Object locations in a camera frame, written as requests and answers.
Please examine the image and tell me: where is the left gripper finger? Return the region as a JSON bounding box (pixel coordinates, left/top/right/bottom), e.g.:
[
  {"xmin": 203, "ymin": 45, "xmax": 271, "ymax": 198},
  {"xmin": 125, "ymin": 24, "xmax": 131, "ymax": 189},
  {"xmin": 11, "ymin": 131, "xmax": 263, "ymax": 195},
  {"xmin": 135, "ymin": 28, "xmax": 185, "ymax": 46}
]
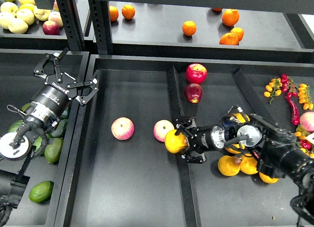
[
  {"xmin": 33, "ymin": 48, "xmax": 69, "ymax": 83},
  {"xmin": 66, "ymin": 70, "xmax": 99, "ymax": 106}
]

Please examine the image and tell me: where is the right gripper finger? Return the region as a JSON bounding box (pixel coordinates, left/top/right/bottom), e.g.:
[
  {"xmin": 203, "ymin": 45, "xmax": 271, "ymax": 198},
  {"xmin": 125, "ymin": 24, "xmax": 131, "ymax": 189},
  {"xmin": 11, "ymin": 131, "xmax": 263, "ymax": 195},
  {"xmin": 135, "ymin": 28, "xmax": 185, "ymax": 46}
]
[
  {"xmin": 175, "ymin": 117, "xmax": 198, "ymax": 136},
  {"xmin": 181, "ymin": 150, "xmax": 207, "ymax": 163}
]

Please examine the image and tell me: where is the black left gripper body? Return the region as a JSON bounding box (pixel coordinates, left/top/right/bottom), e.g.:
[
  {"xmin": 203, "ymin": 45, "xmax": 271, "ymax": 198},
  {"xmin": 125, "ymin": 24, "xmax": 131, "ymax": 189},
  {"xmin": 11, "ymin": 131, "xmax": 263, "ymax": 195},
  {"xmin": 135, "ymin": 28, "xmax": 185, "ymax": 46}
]
[{"xmin": 31, "ymin": 74, "xmax": 78, "ymax": 117}]

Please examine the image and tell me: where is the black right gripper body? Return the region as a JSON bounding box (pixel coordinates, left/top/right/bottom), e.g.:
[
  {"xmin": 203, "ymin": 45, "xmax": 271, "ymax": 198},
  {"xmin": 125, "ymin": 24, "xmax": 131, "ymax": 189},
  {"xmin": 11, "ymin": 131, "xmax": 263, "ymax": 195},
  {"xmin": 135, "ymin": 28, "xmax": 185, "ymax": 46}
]
[{"xmin": 187, "ymin": 126, "xmax": 215, "ymax": 151}]

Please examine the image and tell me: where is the yellow pear with stem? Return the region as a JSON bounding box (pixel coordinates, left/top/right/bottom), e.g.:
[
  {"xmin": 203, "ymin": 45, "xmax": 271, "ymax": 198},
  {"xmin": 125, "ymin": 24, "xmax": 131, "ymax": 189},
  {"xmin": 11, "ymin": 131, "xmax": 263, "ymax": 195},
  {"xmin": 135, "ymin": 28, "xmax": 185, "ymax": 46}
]
[{"xmin": 164, "ymin": 129, "xmax": 188, "ymax": 154}]

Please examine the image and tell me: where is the green avocado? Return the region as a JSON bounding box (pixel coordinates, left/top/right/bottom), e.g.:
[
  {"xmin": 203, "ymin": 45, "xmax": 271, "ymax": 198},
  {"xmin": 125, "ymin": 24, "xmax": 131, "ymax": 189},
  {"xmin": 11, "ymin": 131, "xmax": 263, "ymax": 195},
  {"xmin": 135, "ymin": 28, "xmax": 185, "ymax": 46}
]
[{"xmin": 28, "ymin": 181, "xmax": 54, "ymax": 203}]

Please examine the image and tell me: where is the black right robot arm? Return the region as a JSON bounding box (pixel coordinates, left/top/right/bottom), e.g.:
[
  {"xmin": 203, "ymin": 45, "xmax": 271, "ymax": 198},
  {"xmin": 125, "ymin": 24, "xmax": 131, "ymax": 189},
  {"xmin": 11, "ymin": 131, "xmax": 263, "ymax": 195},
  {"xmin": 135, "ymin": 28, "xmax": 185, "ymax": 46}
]
[{"xmin": 174, "ymin": 106, "xmax": 314, "ymax": 224}]

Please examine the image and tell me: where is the yellow pear upper pile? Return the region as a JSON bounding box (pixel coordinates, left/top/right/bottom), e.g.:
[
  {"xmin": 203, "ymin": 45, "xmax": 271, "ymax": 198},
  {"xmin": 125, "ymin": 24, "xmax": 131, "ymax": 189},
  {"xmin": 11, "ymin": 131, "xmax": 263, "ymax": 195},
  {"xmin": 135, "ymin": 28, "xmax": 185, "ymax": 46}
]
[{"xmin": 225, "ymin": 144, "xmax": 245, "ymax": 154}]

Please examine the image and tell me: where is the pink apple right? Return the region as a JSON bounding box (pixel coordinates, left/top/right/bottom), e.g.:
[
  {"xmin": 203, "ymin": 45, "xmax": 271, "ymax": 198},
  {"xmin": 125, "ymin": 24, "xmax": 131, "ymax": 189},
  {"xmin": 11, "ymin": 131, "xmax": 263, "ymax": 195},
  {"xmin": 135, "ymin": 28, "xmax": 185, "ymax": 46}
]
[{"xmin": 153, "ymin": 120, "xmax": 174, "ymax": 142}]

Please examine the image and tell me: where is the pink apple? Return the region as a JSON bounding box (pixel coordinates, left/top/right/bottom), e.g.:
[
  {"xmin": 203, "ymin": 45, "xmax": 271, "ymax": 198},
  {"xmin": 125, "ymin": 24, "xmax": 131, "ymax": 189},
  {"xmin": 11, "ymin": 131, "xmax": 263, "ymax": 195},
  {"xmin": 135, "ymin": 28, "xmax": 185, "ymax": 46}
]
[
  {"xmin": 111, "ymin": 117, "xmax": 134, "ymax": 140},
  {"xmin": 153, "ymin": 120, "xmax": 174, "ymax": 142}
]

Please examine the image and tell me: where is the black tray divider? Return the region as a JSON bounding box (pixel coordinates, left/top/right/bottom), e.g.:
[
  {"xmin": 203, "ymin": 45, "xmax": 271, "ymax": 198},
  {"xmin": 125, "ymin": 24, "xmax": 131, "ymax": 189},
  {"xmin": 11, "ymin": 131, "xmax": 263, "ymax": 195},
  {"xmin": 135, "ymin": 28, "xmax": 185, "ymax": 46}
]
[{"xmin": 167, "ymin": 67, "xmax": 201, "ymax": 227}]

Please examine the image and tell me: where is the red apple on shelf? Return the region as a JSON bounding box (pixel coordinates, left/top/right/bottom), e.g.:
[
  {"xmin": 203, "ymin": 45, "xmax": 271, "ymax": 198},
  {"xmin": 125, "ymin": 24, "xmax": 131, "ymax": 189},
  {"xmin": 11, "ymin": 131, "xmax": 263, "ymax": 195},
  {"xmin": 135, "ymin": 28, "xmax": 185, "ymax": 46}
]
[{"xmin": 42, "ymin": 21, "xmax": 60, "ymax": 35}]

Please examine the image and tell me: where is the dark red apple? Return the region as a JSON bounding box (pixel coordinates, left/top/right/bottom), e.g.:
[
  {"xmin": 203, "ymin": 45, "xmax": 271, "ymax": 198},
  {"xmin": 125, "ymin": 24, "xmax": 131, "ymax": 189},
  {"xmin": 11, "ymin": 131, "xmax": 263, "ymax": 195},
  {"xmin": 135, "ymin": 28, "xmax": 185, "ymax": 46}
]
[{"xmin": 184, "ymin": 83, "xmax": 203, "ymax": 103}]

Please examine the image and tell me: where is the black left tray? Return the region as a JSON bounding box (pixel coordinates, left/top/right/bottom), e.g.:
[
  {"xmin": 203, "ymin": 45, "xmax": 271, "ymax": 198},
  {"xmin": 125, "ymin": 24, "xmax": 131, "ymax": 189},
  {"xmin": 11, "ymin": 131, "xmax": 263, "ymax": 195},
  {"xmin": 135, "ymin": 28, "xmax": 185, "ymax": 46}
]
[{"xmin": 0, "ymin": 49, "xmax": 82, "ymax": 227}]

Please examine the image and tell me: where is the black tray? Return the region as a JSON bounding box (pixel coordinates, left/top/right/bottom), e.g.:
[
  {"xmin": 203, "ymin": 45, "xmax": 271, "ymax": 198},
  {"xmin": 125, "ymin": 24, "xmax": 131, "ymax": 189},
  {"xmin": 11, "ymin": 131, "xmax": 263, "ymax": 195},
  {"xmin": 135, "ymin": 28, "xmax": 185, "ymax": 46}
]
[
  {"xmin": 0, "ymin": 49, "xmax": 82, "ymax": 227},
  {"xmin": 55, "ymin": 55, "xmax": 314, "ymax": 227}
]

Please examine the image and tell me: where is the pink apple left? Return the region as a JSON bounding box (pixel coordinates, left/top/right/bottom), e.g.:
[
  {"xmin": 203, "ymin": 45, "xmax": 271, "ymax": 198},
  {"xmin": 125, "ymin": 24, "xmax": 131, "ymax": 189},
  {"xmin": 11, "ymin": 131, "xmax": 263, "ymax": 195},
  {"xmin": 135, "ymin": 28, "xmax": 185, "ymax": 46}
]
[{"xmin": 111, "ymin": 117, "xmax": 134, "ymax": 140}]

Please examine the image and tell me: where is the bright red apple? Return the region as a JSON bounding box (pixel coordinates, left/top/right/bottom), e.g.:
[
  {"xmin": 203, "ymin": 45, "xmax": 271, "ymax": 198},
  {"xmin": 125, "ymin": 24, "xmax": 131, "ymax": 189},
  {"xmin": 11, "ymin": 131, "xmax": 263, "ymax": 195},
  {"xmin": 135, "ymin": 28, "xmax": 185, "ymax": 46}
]
[{"xmin": 185, "ymin": 63, "xmax": 208, "ymax": 84}]

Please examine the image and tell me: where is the black centre tray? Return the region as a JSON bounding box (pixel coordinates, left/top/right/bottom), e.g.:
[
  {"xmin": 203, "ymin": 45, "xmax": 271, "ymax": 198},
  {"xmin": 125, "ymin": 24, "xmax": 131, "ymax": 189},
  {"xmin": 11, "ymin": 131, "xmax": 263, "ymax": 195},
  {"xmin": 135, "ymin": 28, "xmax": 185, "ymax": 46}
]
[{"xmin": 55, "ymin": 55, "xmax": 314, "ymax": 227}]

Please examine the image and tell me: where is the orange on shelf left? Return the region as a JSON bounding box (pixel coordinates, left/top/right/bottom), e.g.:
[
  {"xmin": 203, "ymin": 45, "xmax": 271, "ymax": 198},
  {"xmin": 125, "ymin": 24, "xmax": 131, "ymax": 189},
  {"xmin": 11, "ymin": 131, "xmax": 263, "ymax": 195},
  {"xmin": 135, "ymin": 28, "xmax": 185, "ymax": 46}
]
[{"xmin": 122, "ymin": 4, "xmax": 135, "ymax": 20}]

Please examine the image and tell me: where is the orange cherry tomato bunch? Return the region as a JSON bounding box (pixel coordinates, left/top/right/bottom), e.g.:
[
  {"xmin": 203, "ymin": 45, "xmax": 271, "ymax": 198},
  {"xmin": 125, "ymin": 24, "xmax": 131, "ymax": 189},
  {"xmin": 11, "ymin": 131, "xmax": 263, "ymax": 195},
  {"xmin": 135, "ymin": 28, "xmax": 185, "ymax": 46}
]
[{"xmin": 263, "ymin": 78, "xmax": 282, "ymax": 104}]

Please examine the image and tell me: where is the red chili pepper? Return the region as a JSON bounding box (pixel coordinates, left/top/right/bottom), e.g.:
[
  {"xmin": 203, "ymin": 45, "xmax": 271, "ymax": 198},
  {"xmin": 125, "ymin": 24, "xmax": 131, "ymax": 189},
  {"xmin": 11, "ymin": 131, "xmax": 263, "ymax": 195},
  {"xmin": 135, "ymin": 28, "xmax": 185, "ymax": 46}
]
[{"xmin": 286, "ymin": 92, "xmax": 300, "ymax": 126}]

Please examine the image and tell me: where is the orange on shelf centre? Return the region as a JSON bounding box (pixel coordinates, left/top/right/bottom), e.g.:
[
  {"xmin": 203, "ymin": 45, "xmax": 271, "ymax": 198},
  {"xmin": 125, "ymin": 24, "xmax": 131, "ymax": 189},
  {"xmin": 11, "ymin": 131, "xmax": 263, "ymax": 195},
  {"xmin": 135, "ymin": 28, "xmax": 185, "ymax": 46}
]
[{"xmin": 182, "ymin": 21, "xmax": 197, "ymax": 36}]

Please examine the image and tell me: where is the red cherry tomato bunch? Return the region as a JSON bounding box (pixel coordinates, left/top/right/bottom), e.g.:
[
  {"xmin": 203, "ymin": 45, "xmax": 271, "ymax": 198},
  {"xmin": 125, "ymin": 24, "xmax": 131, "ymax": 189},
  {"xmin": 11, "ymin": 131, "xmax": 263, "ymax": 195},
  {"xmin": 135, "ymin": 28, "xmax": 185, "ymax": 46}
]
[{"xmin": 281, "ymin": 74, "xmax": 297, "ymax": 97}]

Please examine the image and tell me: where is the front orange on shelf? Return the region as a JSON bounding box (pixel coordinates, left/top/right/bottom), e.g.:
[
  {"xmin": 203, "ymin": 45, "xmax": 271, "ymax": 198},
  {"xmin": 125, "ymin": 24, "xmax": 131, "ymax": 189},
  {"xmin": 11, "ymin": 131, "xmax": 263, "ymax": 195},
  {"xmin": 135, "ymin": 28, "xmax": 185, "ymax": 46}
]
[{"xmin": 219, "ymin": 32, "xmax": 239, "ymax": 46}]

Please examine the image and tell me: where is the pink peach at right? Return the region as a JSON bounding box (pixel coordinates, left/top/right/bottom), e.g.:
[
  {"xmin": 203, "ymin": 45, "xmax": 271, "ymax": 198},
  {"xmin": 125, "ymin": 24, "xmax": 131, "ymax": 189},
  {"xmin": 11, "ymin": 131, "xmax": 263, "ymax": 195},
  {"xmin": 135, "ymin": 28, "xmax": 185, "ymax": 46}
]
[{"xmin": 299, "ymin": 111, "xmax": 314, "ymax": 132}]

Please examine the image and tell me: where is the yellow cherry tomato bunch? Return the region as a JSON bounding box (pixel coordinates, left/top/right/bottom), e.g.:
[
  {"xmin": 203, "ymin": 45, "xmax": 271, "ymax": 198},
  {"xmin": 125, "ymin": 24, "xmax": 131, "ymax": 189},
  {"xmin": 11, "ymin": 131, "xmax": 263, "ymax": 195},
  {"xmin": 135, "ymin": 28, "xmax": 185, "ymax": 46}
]
[{"xmin": 297, "ymin": 83, "xmax": 314, "ymax": 110}]

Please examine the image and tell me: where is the large orange on shelf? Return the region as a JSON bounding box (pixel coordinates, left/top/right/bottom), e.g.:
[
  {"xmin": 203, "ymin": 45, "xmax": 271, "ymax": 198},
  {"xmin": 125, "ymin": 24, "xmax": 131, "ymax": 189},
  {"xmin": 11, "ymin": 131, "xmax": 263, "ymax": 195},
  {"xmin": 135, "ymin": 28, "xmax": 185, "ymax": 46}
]
[{"xmin": 221, "ymin": 9, "xmax": 240, "ymax": 26}]

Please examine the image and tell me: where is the black shelf post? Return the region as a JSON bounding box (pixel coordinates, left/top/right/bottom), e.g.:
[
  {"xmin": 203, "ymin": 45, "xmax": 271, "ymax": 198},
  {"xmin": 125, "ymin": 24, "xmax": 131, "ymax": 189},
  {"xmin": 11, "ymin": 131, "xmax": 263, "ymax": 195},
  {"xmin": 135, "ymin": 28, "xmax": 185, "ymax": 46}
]
[{"xmin": 88, "ymin": 0, "xmax": 113, "ymax": 55}]

